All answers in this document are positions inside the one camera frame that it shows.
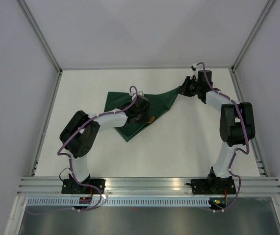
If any aluminium side rail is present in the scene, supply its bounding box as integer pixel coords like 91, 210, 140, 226
28, 70, 63, 176
229, 69, 269, 177

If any dark green cloth napkin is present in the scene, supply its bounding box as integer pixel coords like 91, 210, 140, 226
104, 87, 179, 142

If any aluminium front frame rail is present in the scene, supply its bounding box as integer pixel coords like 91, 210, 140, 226
16, 177, 280, 197

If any left aluminium side rail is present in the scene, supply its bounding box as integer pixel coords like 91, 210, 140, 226
28, 70, 63, 176

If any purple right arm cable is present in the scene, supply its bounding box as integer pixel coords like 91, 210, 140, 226
196, 61, 251, 213

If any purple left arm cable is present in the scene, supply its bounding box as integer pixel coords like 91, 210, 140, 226
26, 85, 138, 216

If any left aluminium frame post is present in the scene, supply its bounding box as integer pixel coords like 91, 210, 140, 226
16, 0, 62, 74

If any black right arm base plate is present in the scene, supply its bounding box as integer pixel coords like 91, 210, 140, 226
186, 178, 236, 195

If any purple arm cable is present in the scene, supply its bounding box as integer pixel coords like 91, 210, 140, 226
26, 85, 138, 216
196, 61, 251, 213

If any white slotted cable duct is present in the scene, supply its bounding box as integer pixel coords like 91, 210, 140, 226
26, 196, 210, 207

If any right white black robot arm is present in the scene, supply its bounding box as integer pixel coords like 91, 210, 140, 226
179, 67, 255, 193

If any aluminium frame post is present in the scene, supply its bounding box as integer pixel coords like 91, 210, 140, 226
230, 0, 277, 72
16, 0, 62, 74

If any right aluminium side rail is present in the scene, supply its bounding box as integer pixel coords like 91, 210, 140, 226
229, 69, 269, 177

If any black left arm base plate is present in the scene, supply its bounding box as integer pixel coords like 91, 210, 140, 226
61, 178, 105, 195

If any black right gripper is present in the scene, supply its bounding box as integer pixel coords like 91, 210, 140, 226
176, 76, 201, 97

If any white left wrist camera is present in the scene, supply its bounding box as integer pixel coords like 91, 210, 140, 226
137, 91, 144, 96

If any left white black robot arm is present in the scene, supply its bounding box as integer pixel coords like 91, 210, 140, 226
57, 94, 150, 194

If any right aluminium frame post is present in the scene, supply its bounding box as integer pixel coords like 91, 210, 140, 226
230, 0, 277, 72

